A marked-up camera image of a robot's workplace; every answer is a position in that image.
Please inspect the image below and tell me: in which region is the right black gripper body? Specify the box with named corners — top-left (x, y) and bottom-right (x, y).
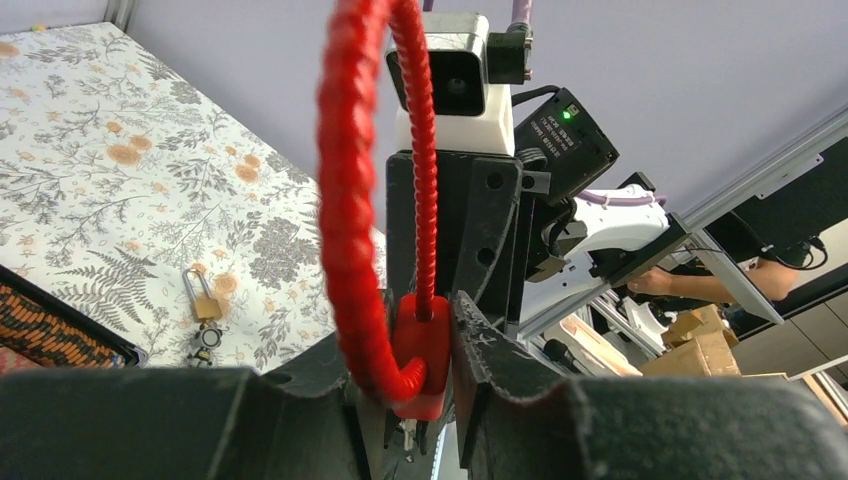
top-left (385, 151), bottom-right (537, 332)

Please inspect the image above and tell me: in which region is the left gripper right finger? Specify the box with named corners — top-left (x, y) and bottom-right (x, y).
top-left (452, 292), bottom-right (847, 479)

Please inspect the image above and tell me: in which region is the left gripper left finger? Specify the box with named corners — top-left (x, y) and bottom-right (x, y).
top-left (1, 336), bottom-right (371, 479)

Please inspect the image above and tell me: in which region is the red cable lock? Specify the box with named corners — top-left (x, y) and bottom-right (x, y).
top-left (316, 1), bottom-right (451, 421)

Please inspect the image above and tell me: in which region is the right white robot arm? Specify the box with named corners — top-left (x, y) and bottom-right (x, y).
top-left (434, 85), bottom-right (689, 331)

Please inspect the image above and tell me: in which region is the black poker chip case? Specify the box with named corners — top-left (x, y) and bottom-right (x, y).
top-left (1, 267), bottom-right (147, 368)

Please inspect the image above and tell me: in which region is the floral tablecloth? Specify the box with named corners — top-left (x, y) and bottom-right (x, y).
top-left (1, 23), bottom-right (333, 371)

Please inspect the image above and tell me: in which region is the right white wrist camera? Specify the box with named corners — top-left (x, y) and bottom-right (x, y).
top-left (422, 12), bottom-right (515, 156)

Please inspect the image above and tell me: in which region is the small brass padlock astronaut keychain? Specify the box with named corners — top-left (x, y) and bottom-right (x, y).
top-left (182, 267), bottom-right (224, 368)

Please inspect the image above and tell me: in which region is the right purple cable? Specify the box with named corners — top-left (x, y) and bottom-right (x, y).
top-left (421, 0), bottom-right (667, 208)

